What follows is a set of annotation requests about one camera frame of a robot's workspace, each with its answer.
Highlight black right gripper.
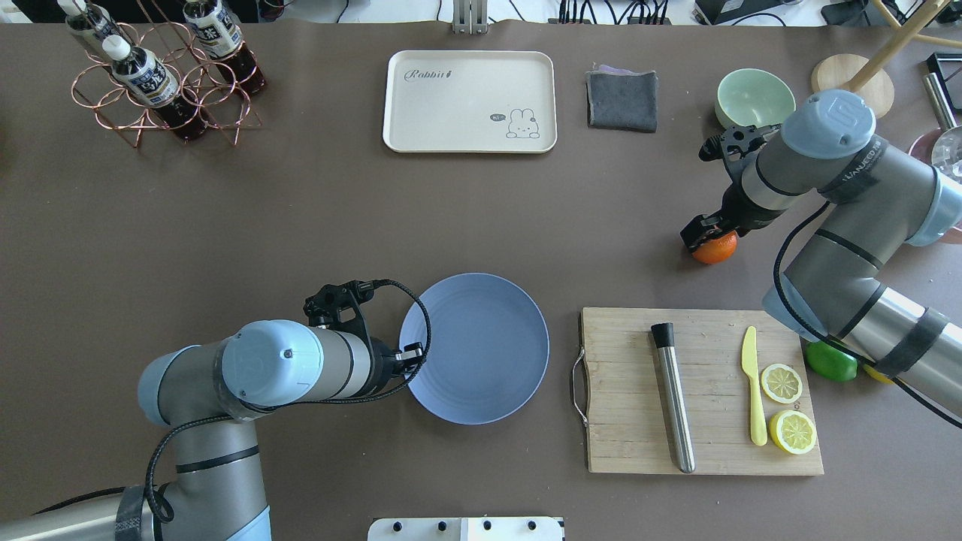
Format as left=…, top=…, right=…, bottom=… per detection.
left=680, top=184, right=785, bottom=252

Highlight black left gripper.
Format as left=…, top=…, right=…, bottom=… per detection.
left=368, top=338, right=424, bottom=396

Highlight orange tangerine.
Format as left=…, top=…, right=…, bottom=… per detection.
left=691, top=231, right=739, bottom=264

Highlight blue plate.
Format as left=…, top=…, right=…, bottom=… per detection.
left=410, top=273, right=549, bottom=425

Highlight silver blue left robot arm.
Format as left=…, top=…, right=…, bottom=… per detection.
left=2, top=321, right=428, bottom=540

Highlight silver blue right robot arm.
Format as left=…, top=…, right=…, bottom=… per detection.
left=681, top=89, right=961, bottom=414

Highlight steel muddler black tip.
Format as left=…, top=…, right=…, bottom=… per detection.
left=652, top=322, right=697, bottom=475

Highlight green bowl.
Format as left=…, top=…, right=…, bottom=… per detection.
left=714, top=68, right=796, bottom=128

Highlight yellow plastic knife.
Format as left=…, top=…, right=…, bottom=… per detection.
left=741, top=326, right=767, bottom=446

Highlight grey folded cloth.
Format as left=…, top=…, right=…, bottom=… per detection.
left=586, top=65, right=658, bottom=133

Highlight wooden cutting board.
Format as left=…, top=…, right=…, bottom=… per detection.
left=580, top=307, right=824, bottom=476

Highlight lemon slice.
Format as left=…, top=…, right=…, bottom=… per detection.
left=759, top=363, right=804, bottom=404
left=769, top=409, right=817, bottom=455

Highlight green lime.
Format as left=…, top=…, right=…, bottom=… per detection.
left=803, top=342, right=859, bottom=382

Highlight wooden cup tree stand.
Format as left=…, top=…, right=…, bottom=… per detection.
left=810, top=1, right=960, bottom=119

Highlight pink bowl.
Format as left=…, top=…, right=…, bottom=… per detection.
left=909, top=128, right=961, bottom=244

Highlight metal ice scoop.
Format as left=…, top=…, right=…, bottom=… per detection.
left=925, top=72, right=961, bottom=182

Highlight beige rabbit tray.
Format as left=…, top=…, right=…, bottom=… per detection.
left=382, top=50, right=558, bottom=153

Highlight dark tea bottle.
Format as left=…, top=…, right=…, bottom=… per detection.
left=57, top=0, right=123, bottom=59
left=183, top=1, right=267, bottom=95
left=102, top=35, right=207, bottom=141

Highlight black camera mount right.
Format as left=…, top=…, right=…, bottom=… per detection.
left=698, top=123, right=782, bottom=183

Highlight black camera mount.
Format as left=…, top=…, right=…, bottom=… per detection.
left=303, top=280, right=375, bottom=341
left=698, top=123, right=782, bottom=183

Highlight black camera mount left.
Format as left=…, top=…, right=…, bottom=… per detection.
left=303, top=280, right=375, bottom=341

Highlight copper wire bottle rack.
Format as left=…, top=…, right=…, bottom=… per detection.
left=59, top=1, right=267, bottom=147

